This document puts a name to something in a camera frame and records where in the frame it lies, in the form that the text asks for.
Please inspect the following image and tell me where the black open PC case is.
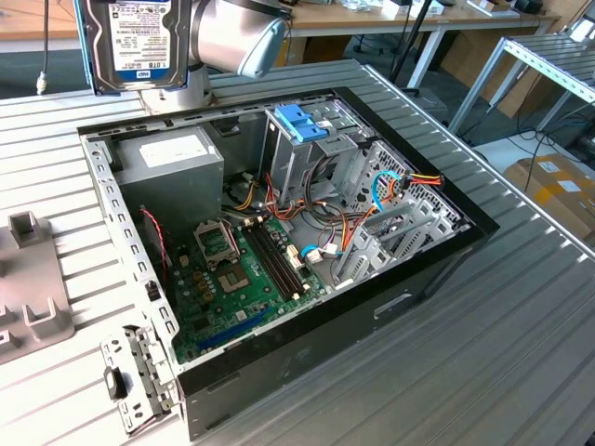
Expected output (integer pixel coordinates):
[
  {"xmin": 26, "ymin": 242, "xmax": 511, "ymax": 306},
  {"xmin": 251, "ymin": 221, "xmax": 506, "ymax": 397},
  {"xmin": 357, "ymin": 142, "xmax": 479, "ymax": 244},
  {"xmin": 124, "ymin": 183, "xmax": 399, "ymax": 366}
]
[{"xmin": 76, "ymin": 85, "xmax": 501, "ymax": 442}]

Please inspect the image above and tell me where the grey metal disk bay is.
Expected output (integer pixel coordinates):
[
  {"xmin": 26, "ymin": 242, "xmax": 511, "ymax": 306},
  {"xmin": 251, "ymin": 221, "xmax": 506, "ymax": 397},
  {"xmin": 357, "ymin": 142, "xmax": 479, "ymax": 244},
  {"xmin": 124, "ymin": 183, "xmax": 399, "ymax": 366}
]
[{"xmin": 332, "ymin": 199, "xmax": 470, "ymax": 292}]

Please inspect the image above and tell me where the metal socket cover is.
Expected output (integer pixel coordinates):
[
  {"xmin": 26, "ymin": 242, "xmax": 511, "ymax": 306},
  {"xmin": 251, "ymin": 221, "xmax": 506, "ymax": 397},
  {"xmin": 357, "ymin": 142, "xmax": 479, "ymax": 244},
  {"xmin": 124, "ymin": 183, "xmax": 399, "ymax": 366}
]
[{"xmin": 192, "ymin": 220, "xmax": 242, "ymax": 271}]

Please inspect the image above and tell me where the black tripod stand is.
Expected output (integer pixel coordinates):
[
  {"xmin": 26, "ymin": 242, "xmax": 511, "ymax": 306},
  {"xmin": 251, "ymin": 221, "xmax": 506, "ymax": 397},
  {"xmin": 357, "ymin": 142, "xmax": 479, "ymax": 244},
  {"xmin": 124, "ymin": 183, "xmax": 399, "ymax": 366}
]
[{"xmin": 390, "ymin": 0, "xmax": 436, "ymax": 94}]

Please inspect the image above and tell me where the coloured power wire black plug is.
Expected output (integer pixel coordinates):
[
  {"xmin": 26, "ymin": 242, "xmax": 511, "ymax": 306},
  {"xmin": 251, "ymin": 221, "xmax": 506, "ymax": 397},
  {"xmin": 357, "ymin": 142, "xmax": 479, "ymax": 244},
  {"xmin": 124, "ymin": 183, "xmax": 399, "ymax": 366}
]
[{"xmin": 390, "ymin": 170, "xmax": 445, "ymax": 201}]

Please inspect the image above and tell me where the metal expansion card retainer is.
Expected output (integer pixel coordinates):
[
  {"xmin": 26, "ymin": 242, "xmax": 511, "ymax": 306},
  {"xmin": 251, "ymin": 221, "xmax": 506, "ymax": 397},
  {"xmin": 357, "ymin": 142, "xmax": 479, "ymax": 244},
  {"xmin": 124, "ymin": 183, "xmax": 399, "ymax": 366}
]
[{"xmin": 99, "ymin": 324, "xmax": 182, "ymax": 436}]

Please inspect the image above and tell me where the grey metal drive cage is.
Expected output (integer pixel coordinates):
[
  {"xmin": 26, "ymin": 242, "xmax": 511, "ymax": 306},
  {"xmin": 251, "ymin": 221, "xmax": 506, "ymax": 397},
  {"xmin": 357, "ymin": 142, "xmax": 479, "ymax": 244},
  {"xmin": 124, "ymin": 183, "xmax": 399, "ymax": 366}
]
[{"xmin": 259, "ymin": 99, "xmax": 373, "ymax": 210}]

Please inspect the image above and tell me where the red black fan wire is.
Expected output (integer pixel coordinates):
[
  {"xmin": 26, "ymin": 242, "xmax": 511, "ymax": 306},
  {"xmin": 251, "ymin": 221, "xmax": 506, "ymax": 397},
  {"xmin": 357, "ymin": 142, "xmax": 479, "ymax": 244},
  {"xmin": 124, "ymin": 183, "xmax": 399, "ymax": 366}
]
[{"xmin": 139, "ymin": 207, "xmax": 171, "ymax": 284}]

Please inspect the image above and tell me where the yellow black wire bundle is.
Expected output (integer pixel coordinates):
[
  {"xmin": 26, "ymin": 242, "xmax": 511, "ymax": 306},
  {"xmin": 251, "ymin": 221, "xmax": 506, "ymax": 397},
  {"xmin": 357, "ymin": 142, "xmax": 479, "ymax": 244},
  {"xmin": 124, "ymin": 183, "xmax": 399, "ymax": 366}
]
[{"xmin": 222, "ymin": 178, "xmax": 261, "ymax": 215}]

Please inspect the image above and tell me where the blue wire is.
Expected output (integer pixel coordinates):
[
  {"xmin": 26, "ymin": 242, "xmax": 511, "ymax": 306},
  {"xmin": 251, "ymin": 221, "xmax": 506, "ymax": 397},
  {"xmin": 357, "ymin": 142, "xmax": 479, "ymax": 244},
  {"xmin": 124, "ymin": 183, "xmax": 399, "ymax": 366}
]
[
  {"xmin": 299, "ymin": 244, "xmax": 343, "ymax": 264},
  {"xmin": 370, "ymin": 169, "xmax": 404, "ymax": 214}
]

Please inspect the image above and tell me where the black cable with plug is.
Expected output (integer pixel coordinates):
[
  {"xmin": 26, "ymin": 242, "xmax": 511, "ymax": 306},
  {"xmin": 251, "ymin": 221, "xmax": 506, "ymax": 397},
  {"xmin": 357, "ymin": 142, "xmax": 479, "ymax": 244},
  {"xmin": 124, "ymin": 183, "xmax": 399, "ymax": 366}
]
[{"xmin": 35, "ymin": 0, "xmax": 51, "ymax": 97}]

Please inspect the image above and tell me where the hard disk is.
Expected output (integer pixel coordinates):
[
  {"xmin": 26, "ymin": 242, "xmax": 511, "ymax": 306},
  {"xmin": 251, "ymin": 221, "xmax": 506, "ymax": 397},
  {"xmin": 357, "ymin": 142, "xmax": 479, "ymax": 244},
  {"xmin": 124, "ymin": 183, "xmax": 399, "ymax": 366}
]
[{"xmin": 73, "ymin": 0, "xmax": 194, "ymax": 98}]

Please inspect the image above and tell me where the black latch tab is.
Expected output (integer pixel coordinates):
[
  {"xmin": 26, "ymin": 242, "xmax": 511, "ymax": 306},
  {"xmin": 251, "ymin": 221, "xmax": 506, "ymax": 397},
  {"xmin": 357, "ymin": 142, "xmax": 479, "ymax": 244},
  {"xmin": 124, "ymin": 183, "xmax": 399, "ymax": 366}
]
[{"xmin": 104, "ymin": 366, "xmax": 129, "ymax": 401}]

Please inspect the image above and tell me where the labelled brown cardboard box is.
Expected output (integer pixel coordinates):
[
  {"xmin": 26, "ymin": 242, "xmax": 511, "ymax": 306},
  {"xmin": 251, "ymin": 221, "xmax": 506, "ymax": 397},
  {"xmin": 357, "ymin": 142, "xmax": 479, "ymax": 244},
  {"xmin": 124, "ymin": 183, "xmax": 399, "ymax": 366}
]
[{"xmin": 504, "ymin": 152, "xmax": 595, "ymax": 241}]

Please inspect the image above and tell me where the orange red wire bundle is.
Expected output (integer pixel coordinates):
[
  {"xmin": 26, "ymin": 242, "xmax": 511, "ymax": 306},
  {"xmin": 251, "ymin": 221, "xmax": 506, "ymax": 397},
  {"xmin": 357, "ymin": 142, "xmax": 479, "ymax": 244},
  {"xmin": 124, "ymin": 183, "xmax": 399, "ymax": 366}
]
[{"xmin": 264, "ymin": 171, "xmax": 377, "ymax": 261}]

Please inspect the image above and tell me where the green motherboard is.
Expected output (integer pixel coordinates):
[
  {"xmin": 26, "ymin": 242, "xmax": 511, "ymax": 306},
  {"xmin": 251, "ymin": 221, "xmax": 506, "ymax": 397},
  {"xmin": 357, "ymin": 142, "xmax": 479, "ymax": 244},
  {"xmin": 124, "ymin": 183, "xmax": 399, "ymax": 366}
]
[{"xmin": 169, "ymin": 216, "xmax": 324, "ymax": 363}]

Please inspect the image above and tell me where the blue expansion slot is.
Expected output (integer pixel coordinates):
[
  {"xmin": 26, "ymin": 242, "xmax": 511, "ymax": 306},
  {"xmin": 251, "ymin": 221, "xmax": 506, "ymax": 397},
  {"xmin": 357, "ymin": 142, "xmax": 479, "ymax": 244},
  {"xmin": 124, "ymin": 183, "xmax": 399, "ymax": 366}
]
[{"xmin": 197, "ymin": 304, "xmax": 273, "ymax": 354}]

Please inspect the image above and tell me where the black RAM slot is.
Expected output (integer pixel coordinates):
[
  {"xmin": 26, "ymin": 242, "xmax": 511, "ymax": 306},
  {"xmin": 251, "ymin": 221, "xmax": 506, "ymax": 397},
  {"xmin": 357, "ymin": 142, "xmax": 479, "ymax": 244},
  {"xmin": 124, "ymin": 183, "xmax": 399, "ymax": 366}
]
[
  {"xmin": 257, "ymin": 216, "xmax": 309, "ymax": 294},
  {"xmin": 244, "ymin": 221, "xmax": 298, "ymax": 302}
]

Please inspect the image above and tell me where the grey parts rack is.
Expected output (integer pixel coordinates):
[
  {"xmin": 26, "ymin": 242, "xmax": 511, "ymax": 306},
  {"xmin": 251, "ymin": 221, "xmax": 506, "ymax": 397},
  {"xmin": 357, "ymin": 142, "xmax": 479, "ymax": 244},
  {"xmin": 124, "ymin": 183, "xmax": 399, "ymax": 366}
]
[{"xmin": 0, "ymin": 209, "xmax": 76, "ymax": 366}]

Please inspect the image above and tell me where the grey power supply unit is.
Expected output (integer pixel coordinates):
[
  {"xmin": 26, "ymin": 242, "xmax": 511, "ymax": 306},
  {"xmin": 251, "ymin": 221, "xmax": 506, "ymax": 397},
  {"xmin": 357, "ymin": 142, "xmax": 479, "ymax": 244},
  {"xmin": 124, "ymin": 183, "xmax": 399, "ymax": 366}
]
[{"xmin": 111, "ymin": 125, "xmax": 227, "ymax": 238}]

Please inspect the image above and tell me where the blue plastic drive latch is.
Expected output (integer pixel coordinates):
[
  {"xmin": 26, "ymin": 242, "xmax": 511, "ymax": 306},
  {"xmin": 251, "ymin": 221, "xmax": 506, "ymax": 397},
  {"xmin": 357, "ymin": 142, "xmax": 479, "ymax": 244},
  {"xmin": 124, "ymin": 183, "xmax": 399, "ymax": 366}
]
[{"xmin": 273, "ymin": 104, "xmax": 340, "ymax": 145}]

